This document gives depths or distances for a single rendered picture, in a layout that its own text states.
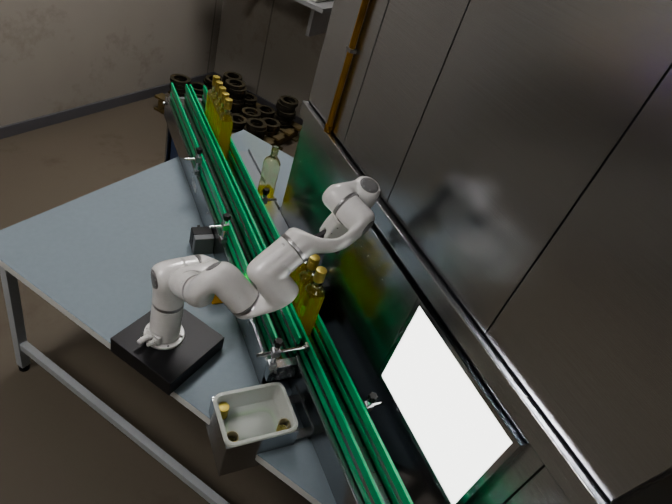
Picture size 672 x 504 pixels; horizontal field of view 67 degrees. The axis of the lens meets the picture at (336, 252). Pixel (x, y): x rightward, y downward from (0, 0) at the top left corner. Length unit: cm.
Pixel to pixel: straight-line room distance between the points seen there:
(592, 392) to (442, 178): 59
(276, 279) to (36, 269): 108
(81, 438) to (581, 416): 198
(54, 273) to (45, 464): 81
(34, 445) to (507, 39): 223
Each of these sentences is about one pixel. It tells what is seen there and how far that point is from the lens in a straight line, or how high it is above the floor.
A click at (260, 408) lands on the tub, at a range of 168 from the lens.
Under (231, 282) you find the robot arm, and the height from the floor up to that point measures 129.
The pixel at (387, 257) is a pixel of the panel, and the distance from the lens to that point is 146.
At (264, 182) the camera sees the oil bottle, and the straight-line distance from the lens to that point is 221.
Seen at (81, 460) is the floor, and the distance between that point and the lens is 246.
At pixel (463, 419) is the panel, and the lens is 132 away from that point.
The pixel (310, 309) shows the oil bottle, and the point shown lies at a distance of 164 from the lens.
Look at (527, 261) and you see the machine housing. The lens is 112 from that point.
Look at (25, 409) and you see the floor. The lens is 261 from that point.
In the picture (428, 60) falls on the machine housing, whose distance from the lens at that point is 139.
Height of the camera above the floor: 217
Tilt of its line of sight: 38 degrees down
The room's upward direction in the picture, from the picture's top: 20 degrees clockwise
